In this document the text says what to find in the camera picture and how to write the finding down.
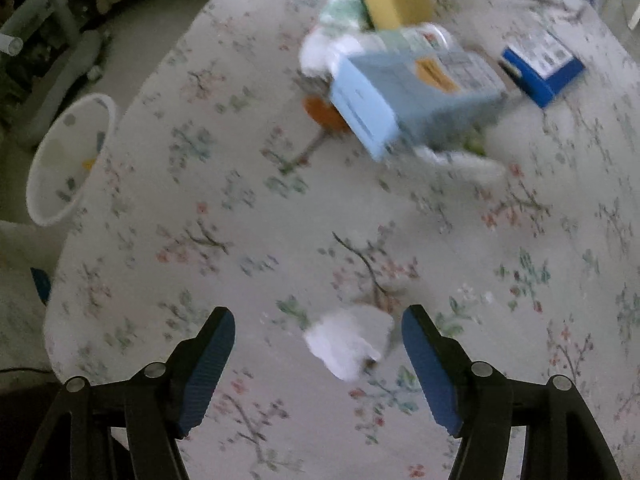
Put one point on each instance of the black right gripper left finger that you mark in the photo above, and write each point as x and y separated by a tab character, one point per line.
157	407

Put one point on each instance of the orange bottle cap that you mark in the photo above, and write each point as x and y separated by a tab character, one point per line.
324	114

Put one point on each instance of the white AD milk bottle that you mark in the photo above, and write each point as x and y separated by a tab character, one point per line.
425	37

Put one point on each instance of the white paper plate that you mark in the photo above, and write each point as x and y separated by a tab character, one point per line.
422	163

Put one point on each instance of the light blue carton box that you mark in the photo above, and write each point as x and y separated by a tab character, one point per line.
395	102

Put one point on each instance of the small white tissue wad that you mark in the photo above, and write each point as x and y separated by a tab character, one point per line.
348	340

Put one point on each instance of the floral bed sheet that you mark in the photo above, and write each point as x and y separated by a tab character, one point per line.
214	192

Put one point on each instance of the blue snack box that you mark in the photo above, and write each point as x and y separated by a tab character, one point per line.
541	65

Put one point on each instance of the grey office chair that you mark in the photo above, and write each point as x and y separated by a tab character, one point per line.
47	47

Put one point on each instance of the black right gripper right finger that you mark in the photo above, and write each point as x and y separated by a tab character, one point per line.
479	406

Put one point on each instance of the white round trash bin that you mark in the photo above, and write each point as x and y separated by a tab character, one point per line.
65	157

